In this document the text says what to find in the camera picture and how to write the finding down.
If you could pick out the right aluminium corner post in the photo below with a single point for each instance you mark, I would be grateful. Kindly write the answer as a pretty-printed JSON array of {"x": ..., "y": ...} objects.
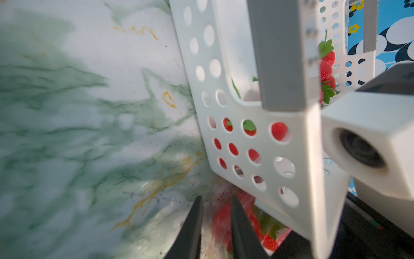
[{"x": 370, "y": 25}]

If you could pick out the red strawberry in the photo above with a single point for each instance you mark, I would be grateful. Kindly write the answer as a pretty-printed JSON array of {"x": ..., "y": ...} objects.
[
  {"x": 249, "y": 127},
  {"x": 327, "y": 80},
  {"x": 221, "y": 223},
  {"x": 279, "y": 131}
]

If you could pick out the clear plastic clamshell container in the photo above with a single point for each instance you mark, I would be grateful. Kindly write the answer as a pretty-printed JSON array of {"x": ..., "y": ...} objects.
[{"x": 245, "y": 238}]

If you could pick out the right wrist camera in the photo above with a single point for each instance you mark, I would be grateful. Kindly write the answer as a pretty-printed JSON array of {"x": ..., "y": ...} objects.
[{"x": 369, "y": 133}]

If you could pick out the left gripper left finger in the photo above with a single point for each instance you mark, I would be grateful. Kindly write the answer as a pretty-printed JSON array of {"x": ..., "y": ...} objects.
[{"x": 188, "y": 242}]

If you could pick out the red strawberry top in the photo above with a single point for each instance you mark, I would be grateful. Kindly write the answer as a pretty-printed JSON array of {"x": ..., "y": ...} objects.
[{"x": 249, "y": 127}]

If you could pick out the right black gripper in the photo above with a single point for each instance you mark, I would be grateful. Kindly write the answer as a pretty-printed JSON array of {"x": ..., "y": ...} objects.
[{"x": 364, "y": 233}]

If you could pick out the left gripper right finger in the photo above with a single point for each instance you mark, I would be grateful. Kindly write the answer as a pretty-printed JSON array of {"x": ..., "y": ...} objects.
[{"x": 245, "y": 243}]

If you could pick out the white perforated plastic basket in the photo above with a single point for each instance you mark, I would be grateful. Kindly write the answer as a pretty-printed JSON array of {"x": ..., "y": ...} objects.
[{"x": 259, "y": 61}]

